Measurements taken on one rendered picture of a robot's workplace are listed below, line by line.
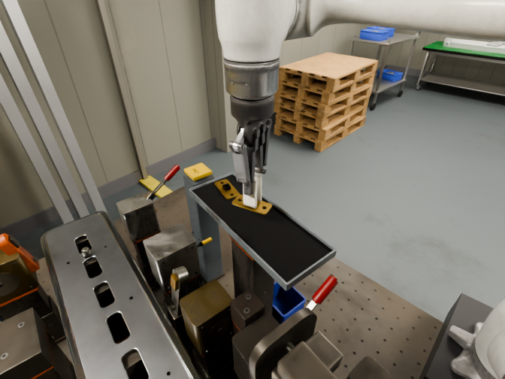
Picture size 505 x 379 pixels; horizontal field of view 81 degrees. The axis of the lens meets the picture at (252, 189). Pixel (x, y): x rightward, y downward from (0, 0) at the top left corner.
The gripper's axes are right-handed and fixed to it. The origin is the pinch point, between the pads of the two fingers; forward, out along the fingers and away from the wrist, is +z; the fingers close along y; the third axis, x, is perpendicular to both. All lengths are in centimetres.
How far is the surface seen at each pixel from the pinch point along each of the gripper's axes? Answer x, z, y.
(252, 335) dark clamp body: 10.3, 16.4, 20.0
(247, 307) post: 7.5, 14.3, 16.8
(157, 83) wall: -172, 39, -152
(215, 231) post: -19.9, 31.0, -11.7
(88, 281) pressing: -33.8, 24.1, 22.9
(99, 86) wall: -185, 31, -105
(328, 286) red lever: 20.1, 9.6, 9.0
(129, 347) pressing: -12.8, 24.2, 29.9
